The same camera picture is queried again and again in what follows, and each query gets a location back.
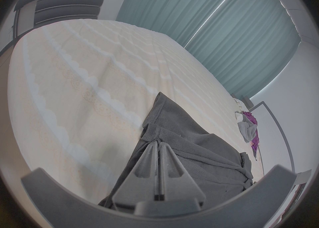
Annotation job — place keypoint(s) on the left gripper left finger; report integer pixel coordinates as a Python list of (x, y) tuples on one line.
[(143, 179)]

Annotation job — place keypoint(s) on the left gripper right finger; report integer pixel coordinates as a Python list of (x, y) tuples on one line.
[(175, 179)]

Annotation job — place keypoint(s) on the black T-shirt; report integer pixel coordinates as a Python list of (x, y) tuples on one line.
[(199, 157)]

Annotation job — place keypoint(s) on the grey garment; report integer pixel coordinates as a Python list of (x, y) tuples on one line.
[(247, 132)]

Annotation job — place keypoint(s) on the white garment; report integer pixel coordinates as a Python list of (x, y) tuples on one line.
[(238, 117)]

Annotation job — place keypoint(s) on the purple satin garment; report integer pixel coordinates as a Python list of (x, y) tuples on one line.
[(250, 118)]

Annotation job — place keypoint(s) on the white printed pillow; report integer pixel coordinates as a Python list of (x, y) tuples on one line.
[(239, 104)]

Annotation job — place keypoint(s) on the grey bedside table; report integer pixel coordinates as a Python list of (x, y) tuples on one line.
[(245, 101)]

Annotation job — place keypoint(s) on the bed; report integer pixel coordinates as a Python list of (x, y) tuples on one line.
[(99, 77)]

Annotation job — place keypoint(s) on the blue-green curtain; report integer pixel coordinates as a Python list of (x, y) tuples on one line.
[(179, 5), (249, 42)]

